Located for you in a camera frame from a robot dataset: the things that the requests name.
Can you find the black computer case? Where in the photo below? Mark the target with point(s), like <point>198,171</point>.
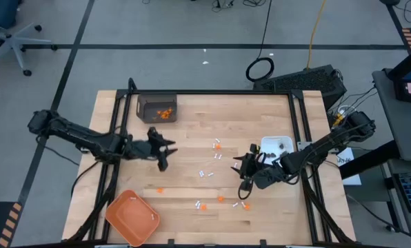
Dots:
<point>295,81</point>

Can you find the white plastic bin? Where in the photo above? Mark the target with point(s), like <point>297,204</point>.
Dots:
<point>271,143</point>

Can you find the grey keyboard desk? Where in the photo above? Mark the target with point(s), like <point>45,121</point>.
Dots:
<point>398,227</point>

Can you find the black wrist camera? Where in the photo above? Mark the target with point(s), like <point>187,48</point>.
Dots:
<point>265,177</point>
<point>142,149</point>

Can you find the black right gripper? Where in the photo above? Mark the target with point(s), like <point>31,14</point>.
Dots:
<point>252,170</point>

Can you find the orange plastic tray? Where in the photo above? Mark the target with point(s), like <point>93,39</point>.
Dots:
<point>133,224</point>

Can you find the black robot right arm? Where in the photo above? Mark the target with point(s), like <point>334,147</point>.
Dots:
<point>329,141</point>

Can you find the dark grey plastic bin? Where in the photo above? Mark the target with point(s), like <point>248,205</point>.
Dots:
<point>147,103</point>

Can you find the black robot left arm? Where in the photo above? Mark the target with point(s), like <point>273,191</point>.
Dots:
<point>81,137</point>

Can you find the grey office chair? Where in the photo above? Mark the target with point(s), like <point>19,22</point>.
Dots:
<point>14,43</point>

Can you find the yellow power strip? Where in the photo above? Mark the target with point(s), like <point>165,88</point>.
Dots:
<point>339,120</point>

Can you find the black metal beam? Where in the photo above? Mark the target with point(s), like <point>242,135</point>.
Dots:
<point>367,160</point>

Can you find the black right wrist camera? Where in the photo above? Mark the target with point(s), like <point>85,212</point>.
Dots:
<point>265,177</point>

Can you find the white paper sheet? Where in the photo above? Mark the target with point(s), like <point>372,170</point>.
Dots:
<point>350,172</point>

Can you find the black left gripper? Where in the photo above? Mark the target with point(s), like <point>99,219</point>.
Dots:
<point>159,151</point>

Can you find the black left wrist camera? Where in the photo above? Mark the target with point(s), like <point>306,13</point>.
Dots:
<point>142,149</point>

